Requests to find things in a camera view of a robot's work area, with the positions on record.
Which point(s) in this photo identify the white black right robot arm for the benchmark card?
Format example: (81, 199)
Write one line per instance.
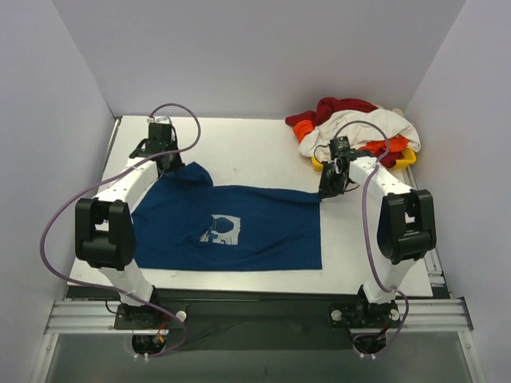
(406, 228)

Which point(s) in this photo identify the dark red t-shirt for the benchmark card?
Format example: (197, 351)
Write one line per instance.
(329, 105)

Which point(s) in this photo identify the orange t-shirt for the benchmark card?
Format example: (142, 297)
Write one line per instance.
(309, 139)

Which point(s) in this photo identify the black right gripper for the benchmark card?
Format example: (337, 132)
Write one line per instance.
(330, 183)

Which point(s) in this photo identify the blue Mickey Mouse t-shirt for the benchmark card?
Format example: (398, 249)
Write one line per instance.
(185, 222)

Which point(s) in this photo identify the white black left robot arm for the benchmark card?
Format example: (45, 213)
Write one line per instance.
(104, 230)

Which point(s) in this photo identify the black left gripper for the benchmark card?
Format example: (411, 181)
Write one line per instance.
(172, 162)

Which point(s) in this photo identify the yellow plastic bin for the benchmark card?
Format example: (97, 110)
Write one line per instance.
(408, 158)

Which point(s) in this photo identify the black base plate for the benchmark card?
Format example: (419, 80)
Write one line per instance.
(257, 337)

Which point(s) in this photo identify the aluminium mounting rail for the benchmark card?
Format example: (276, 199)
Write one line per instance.
(97, 317)

